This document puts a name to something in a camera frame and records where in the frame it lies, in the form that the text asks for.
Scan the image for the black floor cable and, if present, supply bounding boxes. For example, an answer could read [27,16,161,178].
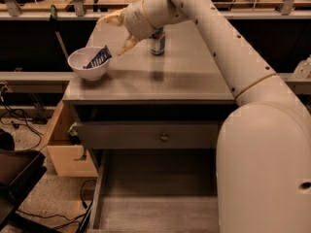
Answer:
[0,100,44,151]

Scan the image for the round drawer knob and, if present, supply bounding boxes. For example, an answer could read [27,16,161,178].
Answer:
[159,133,169,143]

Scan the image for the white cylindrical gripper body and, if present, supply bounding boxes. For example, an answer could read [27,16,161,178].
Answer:
[124,1,157,40]

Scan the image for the green handled tool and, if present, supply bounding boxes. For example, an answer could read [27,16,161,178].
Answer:
[50,5,69,61]

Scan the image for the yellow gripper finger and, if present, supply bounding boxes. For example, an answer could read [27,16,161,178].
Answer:
[97,9,124,26]
[117,35,140,56]

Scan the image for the open lower grey drawer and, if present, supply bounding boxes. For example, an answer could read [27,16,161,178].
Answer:
[87,150,220,233]

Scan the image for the light wooden box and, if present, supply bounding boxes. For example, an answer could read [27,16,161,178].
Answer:
[40,101,97,178]

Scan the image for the white bowl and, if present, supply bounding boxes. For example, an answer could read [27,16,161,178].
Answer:
[67,47,112,81]

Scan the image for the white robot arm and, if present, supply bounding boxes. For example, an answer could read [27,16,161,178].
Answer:
[101,0,311,233]

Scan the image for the grey metal counter cabinet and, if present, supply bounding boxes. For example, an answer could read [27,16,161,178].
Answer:
[62,14,239,233]

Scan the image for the black bin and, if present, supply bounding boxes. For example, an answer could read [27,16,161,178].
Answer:
[0,128,49,230]

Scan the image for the upper grey drawer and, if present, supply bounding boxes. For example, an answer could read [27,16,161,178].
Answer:
[74,121,218,150]

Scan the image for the blue rxbar blueberry bar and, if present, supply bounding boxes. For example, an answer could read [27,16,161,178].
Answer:
[85,46,112,69]

